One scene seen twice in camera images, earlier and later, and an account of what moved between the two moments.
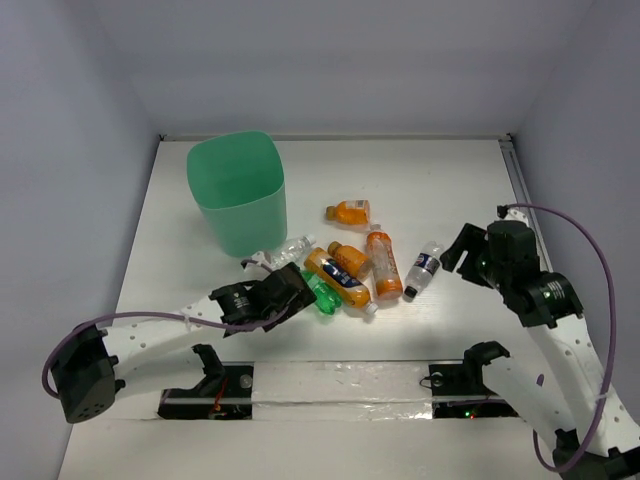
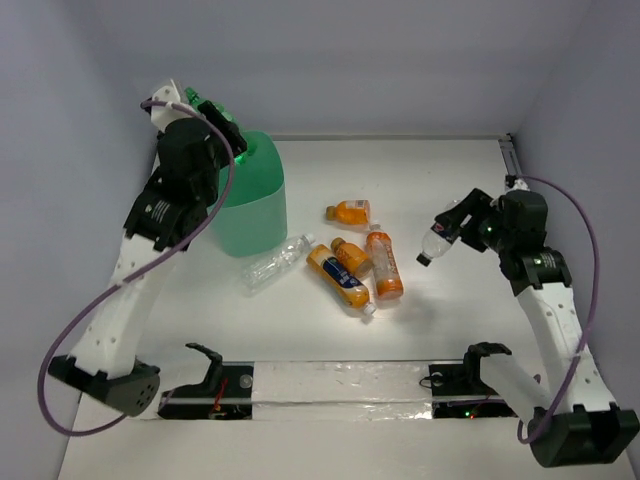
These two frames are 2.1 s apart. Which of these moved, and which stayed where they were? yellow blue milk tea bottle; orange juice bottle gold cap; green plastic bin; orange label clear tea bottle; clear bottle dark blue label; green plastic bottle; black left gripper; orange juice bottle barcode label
Moved: black left gripper; green plastic bottle; clear bottle dark blue label
Stayed: yellow blue milk tea bottle; orange juice bottle barcode label; orange juice bottle gold cap; green plastic bin; orange label clear tea bottle
